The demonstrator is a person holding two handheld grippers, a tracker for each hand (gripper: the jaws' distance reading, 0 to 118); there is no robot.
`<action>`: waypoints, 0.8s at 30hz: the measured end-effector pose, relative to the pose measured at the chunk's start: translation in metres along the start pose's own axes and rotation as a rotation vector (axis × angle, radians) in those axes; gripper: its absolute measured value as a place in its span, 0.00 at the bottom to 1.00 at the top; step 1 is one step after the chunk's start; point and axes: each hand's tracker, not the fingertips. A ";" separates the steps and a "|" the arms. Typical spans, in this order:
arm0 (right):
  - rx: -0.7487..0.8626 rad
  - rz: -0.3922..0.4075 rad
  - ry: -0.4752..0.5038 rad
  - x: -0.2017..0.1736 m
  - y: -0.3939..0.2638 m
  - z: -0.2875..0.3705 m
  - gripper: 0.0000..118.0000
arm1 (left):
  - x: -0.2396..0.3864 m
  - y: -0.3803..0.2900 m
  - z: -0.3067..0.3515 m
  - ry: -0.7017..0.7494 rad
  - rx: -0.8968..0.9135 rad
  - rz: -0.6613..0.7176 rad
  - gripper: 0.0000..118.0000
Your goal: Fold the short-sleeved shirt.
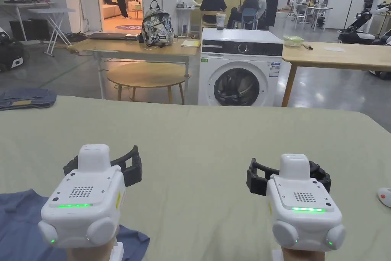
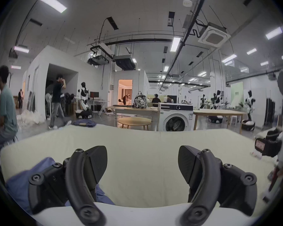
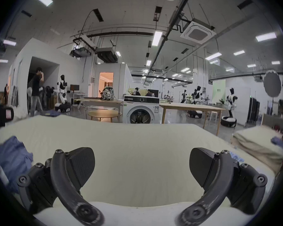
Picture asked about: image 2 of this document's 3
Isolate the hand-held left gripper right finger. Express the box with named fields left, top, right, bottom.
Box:
left=178, top=145, right=257, bottom=226

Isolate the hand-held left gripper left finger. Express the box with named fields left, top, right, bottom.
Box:
left=28, top=146, right=108, bottom=226

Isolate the white humanoid robot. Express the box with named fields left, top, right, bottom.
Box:
left=208, top=90, right=224, bottom=123
left=75, top=82, right=93, bottom=119
left=241, top=90, right=257, bottom=131

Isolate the blue shirt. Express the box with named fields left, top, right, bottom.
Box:
left=6, top=157, right=116, bottom=215

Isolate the dark blue garment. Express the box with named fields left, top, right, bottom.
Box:
left=72, top=119, right=96, bottom=127

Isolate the white washing machine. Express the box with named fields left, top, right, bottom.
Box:
left=157, top=103, right=194, bottom=132

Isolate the pile of clear plastic wrap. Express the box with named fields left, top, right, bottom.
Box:
left=16, top=109, right=47, bottom=127

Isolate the round wooden table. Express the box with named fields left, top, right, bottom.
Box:
left=117, top=117, right=152, bottom=131

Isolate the desk with monitor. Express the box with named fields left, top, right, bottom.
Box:
left=88, top=91, right=110, bottom=116

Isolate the long wooden table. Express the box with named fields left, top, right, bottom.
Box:
left=108, top=91, right=160, bottom=128

